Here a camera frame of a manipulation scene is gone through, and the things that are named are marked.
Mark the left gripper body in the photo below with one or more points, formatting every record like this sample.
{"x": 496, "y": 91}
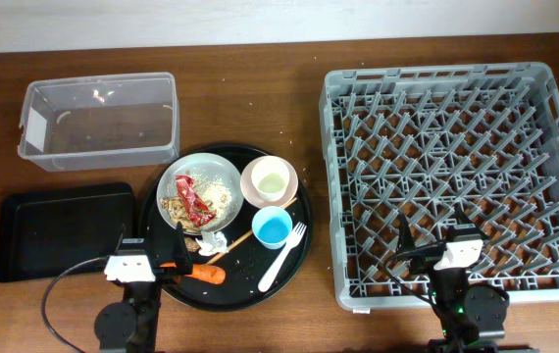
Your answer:
{"x": 153, "y": 274}

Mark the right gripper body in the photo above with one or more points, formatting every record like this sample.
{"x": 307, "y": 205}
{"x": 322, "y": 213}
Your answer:
{"x": 438, "y": 262}

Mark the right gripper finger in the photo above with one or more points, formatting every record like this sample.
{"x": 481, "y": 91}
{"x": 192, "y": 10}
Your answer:
{"x": 405, "y": 240}
{"x": 465, "y": 229}

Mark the brown food chunk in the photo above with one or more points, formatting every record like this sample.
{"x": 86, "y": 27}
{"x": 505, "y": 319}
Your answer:
{"x": 191, "y": 244}

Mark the orange carrot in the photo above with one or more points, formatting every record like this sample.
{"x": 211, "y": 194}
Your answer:
{"x": 206, "y": 273}

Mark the white tissue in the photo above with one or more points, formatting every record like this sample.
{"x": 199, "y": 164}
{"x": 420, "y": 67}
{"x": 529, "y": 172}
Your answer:
{"x": 212, "y": 243}

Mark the red snack wrapper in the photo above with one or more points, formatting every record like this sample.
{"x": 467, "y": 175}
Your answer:
{"x": 196, "y": 209}

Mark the food scraps pile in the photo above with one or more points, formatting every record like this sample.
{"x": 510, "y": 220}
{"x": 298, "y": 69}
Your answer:
{"x": 212, "y": 191}

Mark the blue cup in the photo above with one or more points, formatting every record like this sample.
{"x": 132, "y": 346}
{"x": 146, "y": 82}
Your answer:
{"x": 271, "y": 226}

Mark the pink bowl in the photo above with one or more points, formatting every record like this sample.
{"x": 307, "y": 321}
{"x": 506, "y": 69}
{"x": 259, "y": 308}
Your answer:
{"x": 251, "y": 195}

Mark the grey plate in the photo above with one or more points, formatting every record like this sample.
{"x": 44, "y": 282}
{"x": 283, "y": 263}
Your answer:
{"x": 207, "y": 165}

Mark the white cup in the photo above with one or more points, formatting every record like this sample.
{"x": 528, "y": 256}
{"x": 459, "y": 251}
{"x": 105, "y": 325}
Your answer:
{"x": 270, "y": 177}

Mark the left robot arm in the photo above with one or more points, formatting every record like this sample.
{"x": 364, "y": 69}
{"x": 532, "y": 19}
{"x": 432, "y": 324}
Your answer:
{"x": 130, "y": 325}

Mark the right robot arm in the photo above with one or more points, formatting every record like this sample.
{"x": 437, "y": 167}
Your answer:
{"x": 472, "y": 316}

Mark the grey dishwasher rack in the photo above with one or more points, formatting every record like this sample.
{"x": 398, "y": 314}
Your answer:
{"x": 421, "y": 140}

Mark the round black tray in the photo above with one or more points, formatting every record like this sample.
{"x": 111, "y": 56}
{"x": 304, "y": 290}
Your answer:
{"x": 247, "y": 262}

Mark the black rectangular tray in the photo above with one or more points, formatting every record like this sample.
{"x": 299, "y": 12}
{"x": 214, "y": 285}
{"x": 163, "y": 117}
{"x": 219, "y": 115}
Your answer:
{"x": 42, "y": 233}

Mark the white plastic fork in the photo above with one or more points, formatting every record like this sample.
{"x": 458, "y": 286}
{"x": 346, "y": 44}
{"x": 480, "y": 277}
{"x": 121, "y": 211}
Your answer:
{"x": 292, "y": 241}

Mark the clear plastic bin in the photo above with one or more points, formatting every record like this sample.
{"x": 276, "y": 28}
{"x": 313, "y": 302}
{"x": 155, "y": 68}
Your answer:
{"x": 100, "y": 122}

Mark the wooden chopstick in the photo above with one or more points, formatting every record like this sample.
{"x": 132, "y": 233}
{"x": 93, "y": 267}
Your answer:
{"x": 243, "y": 237}

